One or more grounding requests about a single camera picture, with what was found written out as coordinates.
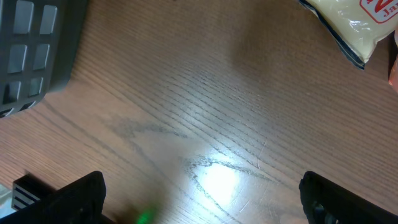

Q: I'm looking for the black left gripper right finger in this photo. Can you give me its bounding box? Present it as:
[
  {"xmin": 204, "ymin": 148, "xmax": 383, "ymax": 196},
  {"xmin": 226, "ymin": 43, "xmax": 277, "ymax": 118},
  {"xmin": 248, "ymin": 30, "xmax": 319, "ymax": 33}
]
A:
[{"xmin": 299, "ymin": 171, "xmax": 397, "ymax": 224}]

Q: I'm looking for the dark grey plastic basket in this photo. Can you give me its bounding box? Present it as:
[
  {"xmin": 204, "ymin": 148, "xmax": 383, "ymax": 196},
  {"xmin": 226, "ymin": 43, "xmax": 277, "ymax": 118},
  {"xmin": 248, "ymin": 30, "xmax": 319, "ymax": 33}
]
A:
[{"xmin": 1, "ymin": 0, "xmax": 88, "ymax": 118}]

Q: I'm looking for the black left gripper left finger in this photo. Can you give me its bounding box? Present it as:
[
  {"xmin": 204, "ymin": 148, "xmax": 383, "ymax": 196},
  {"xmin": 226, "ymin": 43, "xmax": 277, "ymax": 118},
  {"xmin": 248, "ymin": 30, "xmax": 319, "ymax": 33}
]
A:
[{"xmin": 1, "ymin": 171, "xmax": 106, "ymax": 224}]

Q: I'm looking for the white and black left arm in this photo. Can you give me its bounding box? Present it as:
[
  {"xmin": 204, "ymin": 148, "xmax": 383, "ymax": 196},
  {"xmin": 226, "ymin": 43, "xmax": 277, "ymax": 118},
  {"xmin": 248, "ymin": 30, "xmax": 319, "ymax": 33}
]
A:
[{"xmin": 1, "ymin": 171, "xmax": 113, "ymax": 224}]

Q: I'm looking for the yellow wet wipes pack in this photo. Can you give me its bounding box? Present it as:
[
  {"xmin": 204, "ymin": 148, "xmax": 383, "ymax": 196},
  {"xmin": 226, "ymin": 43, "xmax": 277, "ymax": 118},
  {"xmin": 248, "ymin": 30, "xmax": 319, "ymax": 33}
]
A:
[{"xmin": 299, "ymin": 0, "xmax": 397, "ymax": 70}]

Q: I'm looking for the orange tissue pack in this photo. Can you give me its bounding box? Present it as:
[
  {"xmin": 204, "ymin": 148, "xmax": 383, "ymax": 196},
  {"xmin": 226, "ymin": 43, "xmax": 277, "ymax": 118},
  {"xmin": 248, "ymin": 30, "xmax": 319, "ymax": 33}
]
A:
[{"xmin": 388, "ymin": 29, "xmax": 398, "ymax": 92}]

